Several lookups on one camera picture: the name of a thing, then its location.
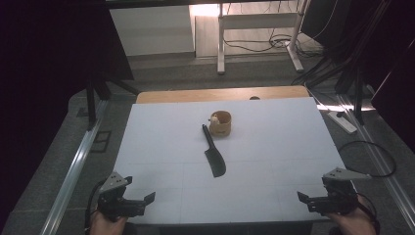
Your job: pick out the white desk frame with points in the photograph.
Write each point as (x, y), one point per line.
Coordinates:
(257, 20)

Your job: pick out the white cabinet panel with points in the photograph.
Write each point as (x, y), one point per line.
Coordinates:
(151, 31)

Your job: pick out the brown wooden cup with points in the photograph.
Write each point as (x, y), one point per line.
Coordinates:
(221, 127)

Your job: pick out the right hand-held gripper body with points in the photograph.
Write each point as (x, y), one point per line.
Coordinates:
(339, 197)

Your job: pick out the black curtain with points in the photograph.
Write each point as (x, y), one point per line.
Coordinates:
(42, 81)

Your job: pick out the white foam board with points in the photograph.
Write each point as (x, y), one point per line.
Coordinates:
(270, 156)

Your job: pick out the person's right hand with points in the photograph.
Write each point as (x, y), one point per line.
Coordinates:
(355, 223)

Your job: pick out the black kitchen knife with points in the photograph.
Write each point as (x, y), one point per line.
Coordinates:
(215, 161)

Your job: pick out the person's left hand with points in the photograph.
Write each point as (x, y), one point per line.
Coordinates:
(106, 226)

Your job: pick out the black tripod stand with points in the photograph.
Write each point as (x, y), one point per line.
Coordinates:
(359, 94)

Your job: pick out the aluminium rail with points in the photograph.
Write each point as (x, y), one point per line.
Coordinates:
(378, 156)
(73, 173)

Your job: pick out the black metal stand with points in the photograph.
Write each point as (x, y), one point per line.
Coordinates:
(92, 104)

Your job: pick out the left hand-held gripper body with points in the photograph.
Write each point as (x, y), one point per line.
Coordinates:
(112, 202)

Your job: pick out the white power strip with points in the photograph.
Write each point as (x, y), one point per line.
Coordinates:
(342, 122)

